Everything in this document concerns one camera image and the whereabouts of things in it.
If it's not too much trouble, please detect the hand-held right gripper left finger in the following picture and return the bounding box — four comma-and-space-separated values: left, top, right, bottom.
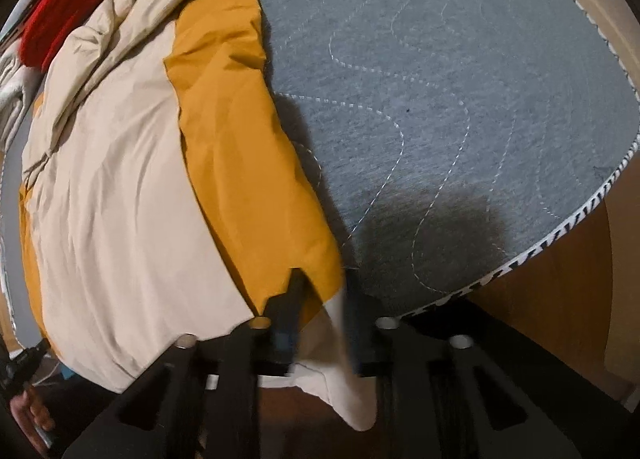
62, 269, 307, 459

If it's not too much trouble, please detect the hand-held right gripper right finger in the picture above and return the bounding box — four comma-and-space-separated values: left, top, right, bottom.
345, 270, 577, 459

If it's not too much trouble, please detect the beige and yellow hooded jacket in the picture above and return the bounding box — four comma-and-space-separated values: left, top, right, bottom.
19, 0, 379, 433

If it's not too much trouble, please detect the person's left hand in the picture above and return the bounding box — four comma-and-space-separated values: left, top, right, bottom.
9, 385, 57, 449

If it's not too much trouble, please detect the grey quilted mattress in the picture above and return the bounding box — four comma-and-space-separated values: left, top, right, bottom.
0, 0, 640, 321

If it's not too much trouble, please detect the cream folded quilt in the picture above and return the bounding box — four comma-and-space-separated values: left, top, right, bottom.
0, 46, 45, 152

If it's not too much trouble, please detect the wooden bed frame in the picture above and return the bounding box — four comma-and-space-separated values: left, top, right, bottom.
470, 0, 640, 412

